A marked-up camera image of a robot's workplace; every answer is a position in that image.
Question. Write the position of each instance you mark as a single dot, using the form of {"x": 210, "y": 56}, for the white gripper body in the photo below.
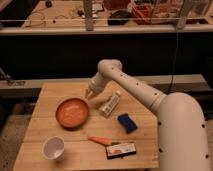
{"x": 97, "y": 84}

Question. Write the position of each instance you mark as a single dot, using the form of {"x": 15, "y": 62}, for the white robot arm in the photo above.
{"x": 182, "y": 135}

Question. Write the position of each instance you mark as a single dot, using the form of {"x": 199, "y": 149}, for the orange ceramic bowl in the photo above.
{"x": 72, "y": 113}

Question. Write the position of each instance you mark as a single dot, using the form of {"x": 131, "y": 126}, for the blue sponge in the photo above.
{"x": 128, "y": 124}

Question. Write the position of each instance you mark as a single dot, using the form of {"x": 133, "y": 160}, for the black rectangular box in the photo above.
{"x": 120, "y": 150}

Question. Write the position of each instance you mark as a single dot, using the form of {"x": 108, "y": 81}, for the white paper cup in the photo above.
{"x": 53, "y": 148}

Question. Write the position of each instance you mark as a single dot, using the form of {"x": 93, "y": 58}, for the black round object on bench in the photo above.
{"x": 119, "y": 17}

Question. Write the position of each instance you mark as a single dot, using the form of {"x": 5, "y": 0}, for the metal clamp at left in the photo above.
{"x": 9, "y": 80}

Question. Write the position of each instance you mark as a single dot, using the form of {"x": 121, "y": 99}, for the orange crate on bench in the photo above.
{"x": 141, "y": 15}

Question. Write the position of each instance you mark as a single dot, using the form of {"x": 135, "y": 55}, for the grey vertical post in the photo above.
{"x": 88, "y": 15}

